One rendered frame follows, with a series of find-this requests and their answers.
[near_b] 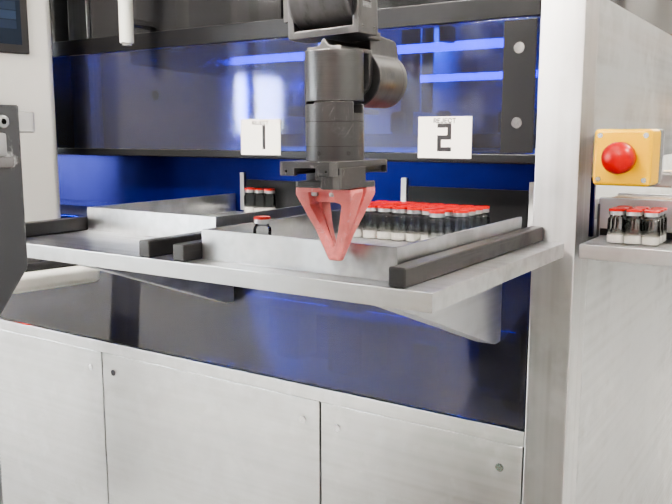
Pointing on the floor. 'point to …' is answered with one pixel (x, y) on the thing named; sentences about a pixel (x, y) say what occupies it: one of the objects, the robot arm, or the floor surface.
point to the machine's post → (560, 122)
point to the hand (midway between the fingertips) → (335, 252)
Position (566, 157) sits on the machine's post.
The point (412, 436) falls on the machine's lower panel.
